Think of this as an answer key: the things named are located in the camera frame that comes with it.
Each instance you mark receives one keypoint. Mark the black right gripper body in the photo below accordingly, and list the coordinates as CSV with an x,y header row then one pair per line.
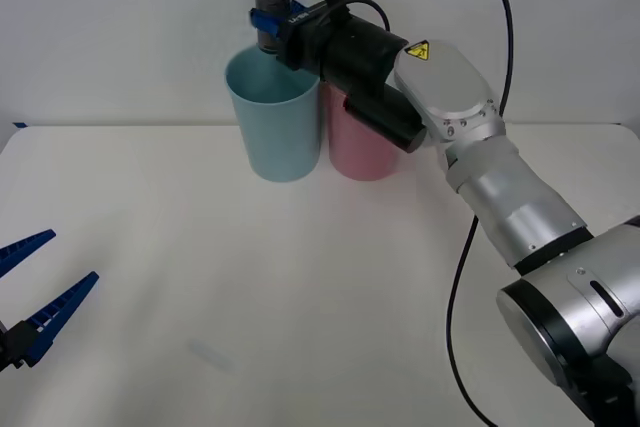
x,y
307,42

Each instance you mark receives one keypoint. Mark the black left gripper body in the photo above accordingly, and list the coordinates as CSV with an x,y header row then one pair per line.
x,y
3,347

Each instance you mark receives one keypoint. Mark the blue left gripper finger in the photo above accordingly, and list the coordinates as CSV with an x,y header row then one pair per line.
x,y
22,249
55,312

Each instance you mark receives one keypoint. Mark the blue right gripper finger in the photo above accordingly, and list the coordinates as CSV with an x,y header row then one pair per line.
x,y
299,5
267,22

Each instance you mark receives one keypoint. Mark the silver and black right arm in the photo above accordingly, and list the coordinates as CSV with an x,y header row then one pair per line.
x,y
440,82

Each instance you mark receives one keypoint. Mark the pale blue plastic bin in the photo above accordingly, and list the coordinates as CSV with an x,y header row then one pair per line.
x,y
280,132

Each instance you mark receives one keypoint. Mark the pink plastic bin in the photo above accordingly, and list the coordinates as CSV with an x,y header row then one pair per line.
x,y
357,154

